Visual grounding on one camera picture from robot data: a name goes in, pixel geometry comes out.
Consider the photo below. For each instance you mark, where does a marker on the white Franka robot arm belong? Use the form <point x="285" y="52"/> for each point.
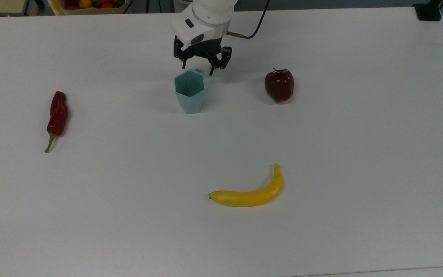
<point x="206" y="19"/>

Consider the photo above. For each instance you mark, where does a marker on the crate of toy fruit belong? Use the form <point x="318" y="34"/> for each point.
<point x="90" y="4"/>

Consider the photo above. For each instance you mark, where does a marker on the dark red apple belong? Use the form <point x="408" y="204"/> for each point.
<point x="279" y="86"/>

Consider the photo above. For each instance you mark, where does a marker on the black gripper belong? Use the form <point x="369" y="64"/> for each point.
<point x="202" y="48"/>

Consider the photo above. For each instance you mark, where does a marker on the teal hexagonal mug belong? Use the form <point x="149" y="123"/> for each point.
<point x="190" y="100"/>

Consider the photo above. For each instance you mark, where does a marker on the yellow banana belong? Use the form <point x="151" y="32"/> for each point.
<point x="252" y="197"/>

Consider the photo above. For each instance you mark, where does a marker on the red chili pepper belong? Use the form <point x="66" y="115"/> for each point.
<point x="58" y="113"/>

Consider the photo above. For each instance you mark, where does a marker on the black stand base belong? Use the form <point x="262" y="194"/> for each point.
<point x="428" y="10"/>

